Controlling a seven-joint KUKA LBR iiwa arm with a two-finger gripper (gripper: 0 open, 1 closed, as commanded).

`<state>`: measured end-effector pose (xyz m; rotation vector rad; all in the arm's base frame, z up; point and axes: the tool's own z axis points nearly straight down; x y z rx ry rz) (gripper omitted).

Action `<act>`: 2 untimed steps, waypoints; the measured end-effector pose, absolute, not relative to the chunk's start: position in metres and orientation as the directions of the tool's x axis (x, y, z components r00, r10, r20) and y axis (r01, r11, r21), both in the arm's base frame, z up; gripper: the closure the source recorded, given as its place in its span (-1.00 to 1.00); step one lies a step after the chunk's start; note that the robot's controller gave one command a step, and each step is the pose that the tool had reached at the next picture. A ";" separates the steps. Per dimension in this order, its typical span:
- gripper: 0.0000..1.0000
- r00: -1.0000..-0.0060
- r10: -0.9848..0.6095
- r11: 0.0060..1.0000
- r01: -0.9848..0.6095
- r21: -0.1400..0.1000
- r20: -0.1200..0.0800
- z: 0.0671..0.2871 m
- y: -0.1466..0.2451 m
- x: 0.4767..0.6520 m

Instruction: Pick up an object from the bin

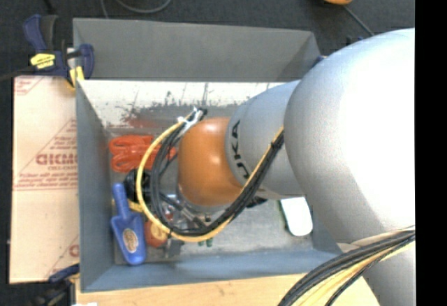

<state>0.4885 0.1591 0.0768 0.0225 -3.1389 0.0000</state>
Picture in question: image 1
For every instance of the orange round toy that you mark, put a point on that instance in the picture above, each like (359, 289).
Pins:
(154, 234)

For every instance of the blue toy trowel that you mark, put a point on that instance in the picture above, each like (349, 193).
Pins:
(129, 234)

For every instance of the black round object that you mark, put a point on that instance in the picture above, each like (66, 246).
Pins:
(134, 182)

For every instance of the orange plastic scissors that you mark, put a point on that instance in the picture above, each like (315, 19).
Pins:
(127, 152)

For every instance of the white rounded object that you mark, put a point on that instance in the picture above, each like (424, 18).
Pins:
(297, 217)

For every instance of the brown cardboard board red print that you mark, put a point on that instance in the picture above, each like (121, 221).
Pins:
(42, 130)

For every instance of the grey metal bin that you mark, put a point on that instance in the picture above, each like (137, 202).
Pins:
(195, 53)

